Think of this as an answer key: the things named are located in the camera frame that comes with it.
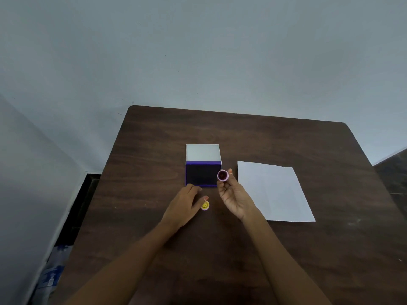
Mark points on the clear plastic water bottle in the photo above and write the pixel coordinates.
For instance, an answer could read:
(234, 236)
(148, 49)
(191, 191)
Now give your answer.
(51, 274)

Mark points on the person's left hand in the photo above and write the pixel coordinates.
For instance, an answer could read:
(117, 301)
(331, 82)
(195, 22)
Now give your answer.
(179, 209)

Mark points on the person's left forearm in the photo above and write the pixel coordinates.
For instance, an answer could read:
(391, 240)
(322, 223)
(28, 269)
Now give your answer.
(120, 266)

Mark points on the purple ink pad with lid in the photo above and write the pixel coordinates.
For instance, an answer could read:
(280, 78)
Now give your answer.
(203, 165)

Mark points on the person's right forearm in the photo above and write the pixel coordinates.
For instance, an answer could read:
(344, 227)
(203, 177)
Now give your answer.
(279, 260)

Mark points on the pink round stamp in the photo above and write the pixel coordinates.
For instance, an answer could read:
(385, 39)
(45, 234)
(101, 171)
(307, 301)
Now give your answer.
(223, 175)

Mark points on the white paper sheet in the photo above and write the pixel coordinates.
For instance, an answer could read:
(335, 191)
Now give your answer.
(275, 191)

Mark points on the yellow smiley stamp cap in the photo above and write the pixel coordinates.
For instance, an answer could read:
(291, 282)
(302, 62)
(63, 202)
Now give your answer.
(205, 205)

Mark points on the person's left thumb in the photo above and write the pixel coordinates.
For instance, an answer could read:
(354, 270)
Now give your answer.
(201, 201)

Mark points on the person's right thumb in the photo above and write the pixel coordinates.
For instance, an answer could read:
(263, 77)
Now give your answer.
(222, 188)

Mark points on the person's right hand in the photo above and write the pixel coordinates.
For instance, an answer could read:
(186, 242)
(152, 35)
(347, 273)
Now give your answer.
(237, 198)

